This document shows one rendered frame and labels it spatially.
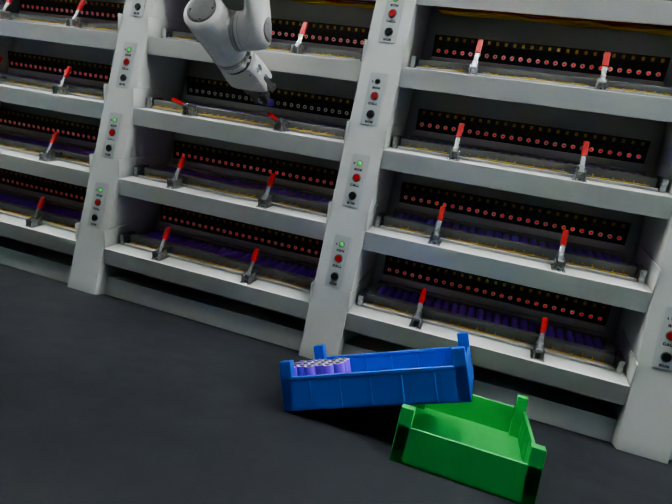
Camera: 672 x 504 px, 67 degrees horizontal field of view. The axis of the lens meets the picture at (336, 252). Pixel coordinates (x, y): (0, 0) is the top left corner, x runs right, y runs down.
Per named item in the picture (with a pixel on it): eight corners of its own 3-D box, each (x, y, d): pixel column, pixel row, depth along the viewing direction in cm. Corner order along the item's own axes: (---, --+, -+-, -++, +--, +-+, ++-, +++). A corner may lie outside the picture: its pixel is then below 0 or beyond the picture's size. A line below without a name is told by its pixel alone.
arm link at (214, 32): (253, 32, 111) (214, 34, 113) (228, -12, 98) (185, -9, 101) (248, 66, 109) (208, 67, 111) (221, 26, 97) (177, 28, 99)
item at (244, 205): (325, 241, 123) (331, 184, 118) (118, 194, 140) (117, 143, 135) (350, 222, 141) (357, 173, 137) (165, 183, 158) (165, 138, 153)
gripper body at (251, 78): (259, 43, 112) (275, 72, 123) (218, 39, 115) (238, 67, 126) (249, 73, 111) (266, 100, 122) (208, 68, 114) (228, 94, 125)
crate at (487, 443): (534, 509, 68) (548, 451, 68) (388, 459, 74) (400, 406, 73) (519, 437, 97) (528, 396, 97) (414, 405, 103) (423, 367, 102)
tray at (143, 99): (342, 161, 122) (347, 121, 119) (132, 124, 139) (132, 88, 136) (365, 154, 140) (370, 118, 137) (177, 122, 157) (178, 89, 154)
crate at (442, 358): (283, 411, 84) (278, 362, 84) (321, 384, 103) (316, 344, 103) (471, 402, 75) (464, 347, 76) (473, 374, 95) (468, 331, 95)
